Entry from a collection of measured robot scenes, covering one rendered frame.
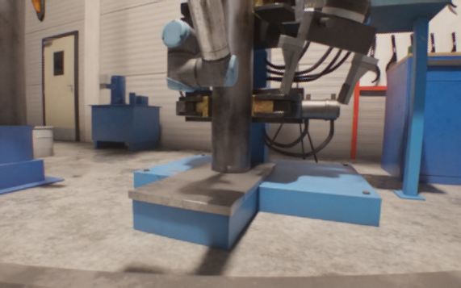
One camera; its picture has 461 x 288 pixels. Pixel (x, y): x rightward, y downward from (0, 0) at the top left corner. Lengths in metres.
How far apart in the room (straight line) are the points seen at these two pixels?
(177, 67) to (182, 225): 0.52
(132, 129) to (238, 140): 2.31
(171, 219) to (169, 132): 3.05
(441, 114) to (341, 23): 1.75
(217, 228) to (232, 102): 0.63
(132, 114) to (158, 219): 2.53
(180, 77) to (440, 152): 1.89
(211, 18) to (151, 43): 3.61
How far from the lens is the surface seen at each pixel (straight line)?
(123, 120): 3.43
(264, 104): 1.08
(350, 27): 0.49
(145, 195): 0.88
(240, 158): 1.19
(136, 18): 4.60
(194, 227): 0.82
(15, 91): 1.83
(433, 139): 2.16
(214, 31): 0.68
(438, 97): 2.17
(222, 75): 0.72
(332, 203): 1.08
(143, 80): 4.22
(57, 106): 5.81
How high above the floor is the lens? 0.40
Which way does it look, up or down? 5 degrees down
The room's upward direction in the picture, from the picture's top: 1 degrees clockwise
